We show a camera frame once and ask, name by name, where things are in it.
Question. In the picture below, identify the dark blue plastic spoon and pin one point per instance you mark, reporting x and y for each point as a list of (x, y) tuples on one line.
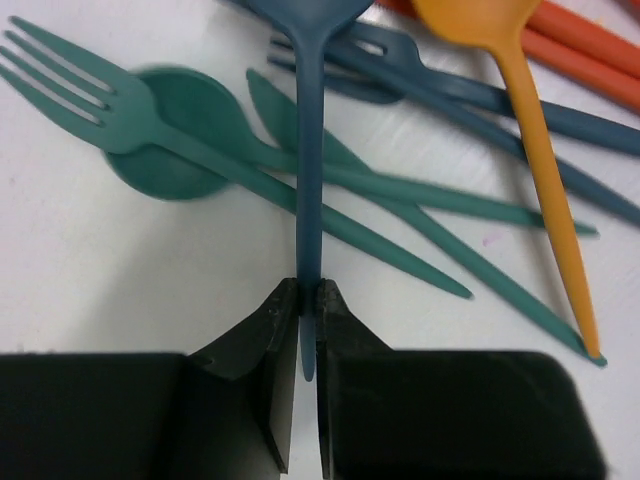
[(309, 25)]

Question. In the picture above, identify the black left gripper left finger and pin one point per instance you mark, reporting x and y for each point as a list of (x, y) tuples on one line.
[(246, 416)]

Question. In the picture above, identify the dark blue plastic fork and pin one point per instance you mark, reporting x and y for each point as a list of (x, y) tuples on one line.
[(390, 62)]

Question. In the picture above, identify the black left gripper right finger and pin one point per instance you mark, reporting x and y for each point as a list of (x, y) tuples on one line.
[(337, 328)]

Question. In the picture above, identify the orange plastic spoon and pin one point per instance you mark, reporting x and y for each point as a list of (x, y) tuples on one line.
[(575, 31)]

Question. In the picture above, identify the orange plastic knife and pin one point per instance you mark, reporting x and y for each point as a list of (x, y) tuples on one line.
[(615, 76)]

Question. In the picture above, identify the teal plastic fork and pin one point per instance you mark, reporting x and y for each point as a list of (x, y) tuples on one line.
[(118, 112)]

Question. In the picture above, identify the yellow plastic spoon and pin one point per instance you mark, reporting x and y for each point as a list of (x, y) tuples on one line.
[(496, 27)]

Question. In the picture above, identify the teal plastic spoon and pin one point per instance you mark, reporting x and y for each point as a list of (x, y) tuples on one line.
[(201, 107)]

